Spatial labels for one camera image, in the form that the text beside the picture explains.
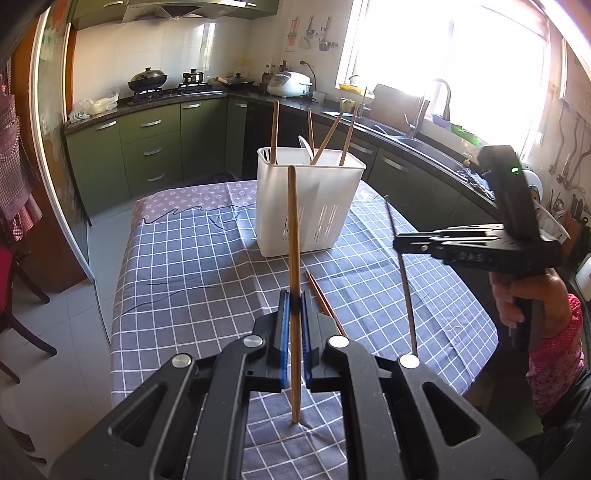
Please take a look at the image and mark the dark red chopstick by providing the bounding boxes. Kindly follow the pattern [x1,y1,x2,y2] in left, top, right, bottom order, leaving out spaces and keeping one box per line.
[384,195,419,357]

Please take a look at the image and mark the wooden chopstick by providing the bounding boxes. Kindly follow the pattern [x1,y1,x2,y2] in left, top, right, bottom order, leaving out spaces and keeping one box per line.
[305,271,346,337]
[270,100,280,164]
[339,104,362,166]
[311,111,345,165]
[287,165,301,424]
[307,108,315,160]

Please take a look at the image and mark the pink sleeve right forearm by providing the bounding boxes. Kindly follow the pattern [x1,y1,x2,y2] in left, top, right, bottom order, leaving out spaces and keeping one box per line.
[526,294,585,417]

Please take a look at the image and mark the tall steel kitchen faucet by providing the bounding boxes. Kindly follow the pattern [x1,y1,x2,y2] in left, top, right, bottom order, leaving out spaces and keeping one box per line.
[404,78,452,138]

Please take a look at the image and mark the person's right hand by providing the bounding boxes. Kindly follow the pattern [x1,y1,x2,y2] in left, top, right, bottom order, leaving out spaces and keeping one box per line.
[489,269,572,339]

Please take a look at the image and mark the white dish rack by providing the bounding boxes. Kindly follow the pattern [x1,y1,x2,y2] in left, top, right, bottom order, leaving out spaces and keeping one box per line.
[521,168,571,243]

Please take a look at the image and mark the dark dish rag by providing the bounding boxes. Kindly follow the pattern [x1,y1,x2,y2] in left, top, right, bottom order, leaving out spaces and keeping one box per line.
[458,167,496,201]

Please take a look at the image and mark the green plastic bowl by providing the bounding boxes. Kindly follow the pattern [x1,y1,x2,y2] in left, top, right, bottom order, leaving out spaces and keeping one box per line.
[451,124,484,147]

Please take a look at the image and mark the blue checkered tablecloth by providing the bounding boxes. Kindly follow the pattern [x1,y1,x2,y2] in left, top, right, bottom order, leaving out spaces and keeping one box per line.
[111,181,498,479]

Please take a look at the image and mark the wooden cutting board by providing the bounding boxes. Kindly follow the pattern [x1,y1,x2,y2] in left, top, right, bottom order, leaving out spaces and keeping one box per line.
[369,84,421,132]

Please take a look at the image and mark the white plastic utensil holder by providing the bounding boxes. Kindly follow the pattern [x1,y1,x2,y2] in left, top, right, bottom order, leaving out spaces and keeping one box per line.
[256,147,366,258]

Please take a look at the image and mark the stainless double sink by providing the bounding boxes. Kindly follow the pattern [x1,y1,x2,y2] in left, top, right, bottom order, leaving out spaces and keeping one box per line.
[322,109,468,172]

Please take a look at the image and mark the yellow mug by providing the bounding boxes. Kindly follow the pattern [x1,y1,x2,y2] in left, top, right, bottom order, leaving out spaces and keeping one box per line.
[339,98,356,113]

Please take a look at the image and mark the red wooden chair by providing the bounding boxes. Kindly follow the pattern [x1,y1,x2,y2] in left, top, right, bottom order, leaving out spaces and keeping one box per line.
[0,245,57,357]

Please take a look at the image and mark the green lower cabinets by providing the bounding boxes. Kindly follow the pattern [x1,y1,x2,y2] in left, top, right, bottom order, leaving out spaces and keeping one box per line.
[64,93,498,230]

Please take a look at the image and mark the green cabinets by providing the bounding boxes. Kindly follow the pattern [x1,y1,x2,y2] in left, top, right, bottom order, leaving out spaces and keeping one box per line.
[64,93,498,230]
[72,0,280,30]

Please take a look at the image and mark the purple checkered apron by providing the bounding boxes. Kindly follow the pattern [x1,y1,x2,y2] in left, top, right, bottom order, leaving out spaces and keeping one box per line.
[0,61,42,243]

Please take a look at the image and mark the white rice cooker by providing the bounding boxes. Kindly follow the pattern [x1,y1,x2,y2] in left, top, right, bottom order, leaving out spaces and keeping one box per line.
[266,71,312,98]

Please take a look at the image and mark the black frying pan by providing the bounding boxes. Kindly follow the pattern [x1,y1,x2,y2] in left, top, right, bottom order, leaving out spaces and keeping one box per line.
[215,73,254,91]

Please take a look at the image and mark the white plastic bag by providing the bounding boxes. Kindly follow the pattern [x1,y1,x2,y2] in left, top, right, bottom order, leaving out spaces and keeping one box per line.
[68,91,119,123]

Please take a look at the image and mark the gas stove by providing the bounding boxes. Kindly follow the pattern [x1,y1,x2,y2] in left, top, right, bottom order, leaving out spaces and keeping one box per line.
[118,84,223,106]

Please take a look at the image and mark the small steel pot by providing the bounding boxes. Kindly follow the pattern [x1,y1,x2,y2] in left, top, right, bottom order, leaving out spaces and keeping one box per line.
[182,68,204,86]

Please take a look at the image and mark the black wok with lid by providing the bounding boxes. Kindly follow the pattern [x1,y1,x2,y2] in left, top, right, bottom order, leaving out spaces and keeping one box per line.
[128,67,167,93]

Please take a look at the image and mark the glass sliding door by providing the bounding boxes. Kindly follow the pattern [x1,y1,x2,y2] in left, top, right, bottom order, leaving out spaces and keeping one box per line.
[29,1,95,283]

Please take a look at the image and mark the steel range hood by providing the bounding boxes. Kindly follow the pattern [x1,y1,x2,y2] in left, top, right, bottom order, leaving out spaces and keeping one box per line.
[122,0,257,23]

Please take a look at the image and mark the green upper cabinets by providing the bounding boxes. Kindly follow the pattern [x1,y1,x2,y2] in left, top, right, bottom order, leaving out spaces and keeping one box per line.
[72,0,280,30]

